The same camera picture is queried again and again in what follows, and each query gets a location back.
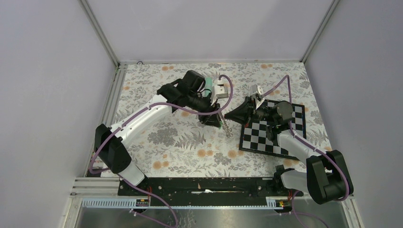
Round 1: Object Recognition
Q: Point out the teal rolling pin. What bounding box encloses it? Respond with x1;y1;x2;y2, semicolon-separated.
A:
202;77;213;97

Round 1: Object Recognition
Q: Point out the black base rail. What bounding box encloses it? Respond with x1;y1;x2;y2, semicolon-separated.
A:
117;177;296;207

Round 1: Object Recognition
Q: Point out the white slotted cable duct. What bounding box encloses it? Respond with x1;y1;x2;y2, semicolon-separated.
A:
81;197;283;209

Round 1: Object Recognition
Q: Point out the black white checkerboard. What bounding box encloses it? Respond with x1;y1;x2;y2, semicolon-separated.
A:
240;103;307;160

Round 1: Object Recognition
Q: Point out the floral patterned table mat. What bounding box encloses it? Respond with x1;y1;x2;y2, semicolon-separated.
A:
115;63;331;177

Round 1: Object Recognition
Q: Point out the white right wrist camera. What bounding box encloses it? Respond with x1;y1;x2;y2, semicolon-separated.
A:
250;84;264;110

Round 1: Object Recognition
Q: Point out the silver carabiner keyring with chain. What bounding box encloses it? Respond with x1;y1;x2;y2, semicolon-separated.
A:
218;112;233;138

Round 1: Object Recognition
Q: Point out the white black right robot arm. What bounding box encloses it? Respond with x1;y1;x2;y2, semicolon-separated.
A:
224;97;354;204

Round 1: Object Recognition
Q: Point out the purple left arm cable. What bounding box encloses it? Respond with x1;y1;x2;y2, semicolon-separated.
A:
88;74;234;228

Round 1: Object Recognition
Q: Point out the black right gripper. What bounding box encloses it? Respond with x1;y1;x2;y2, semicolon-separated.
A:
224;96;277;127

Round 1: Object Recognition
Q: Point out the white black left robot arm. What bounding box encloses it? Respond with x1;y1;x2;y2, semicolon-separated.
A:
93;70;228;195

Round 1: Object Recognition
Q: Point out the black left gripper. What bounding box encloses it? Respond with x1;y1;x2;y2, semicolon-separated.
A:
187;91;221;127

